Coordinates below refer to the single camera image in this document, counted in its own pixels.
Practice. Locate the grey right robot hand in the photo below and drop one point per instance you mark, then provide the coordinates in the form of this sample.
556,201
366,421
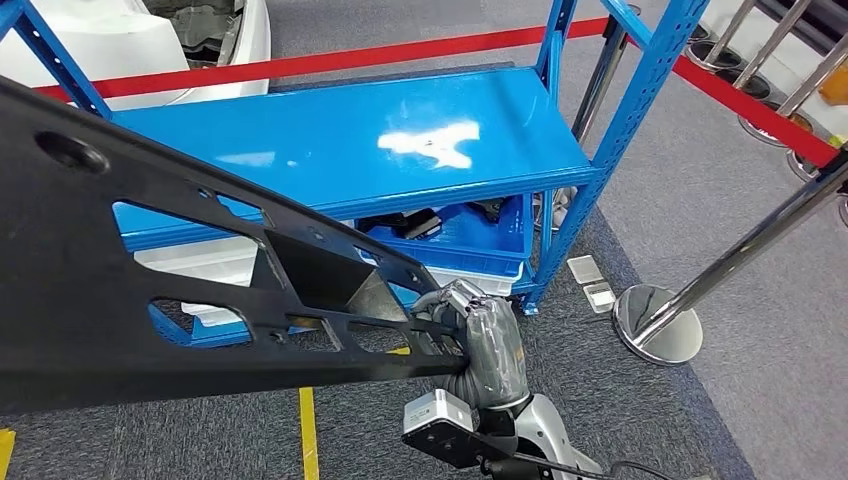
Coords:
497,351

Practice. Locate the black plastic panel part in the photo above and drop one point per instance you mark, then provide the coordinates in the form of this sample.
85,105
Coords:
66,298

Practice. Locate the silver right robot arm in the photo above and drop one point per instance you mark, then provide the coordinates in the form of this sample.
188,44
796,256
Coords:
550,430

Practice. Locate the black plastic trim part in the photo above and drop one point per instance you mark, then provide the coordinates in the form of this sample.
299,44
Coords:
397,222

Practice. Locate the blue metal shelf rack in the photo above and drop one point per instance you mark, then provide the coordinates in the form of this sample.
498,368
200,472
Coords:
298,146

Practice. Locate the blue plastic crate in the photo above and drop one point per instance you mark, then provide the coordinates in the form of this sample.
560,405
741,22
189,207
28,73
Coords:
464,245

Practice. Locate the red barrier belt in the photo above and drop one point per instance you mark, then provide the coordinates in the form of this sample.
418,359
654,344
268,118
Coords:
331,64

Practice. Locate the white car body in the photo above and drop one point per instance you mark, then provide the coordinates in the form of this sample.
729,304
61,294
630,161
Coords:
99,46

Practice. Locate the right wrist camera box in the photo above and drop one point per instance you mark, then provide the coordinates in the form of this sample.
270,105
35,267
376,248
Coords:
430,414

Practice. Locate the chrome stanchion post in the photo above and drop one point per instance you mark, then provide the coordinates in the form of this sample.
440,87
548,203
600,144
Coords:
772,129
802,166
843,212
712,56
656,328
599,79
752,89

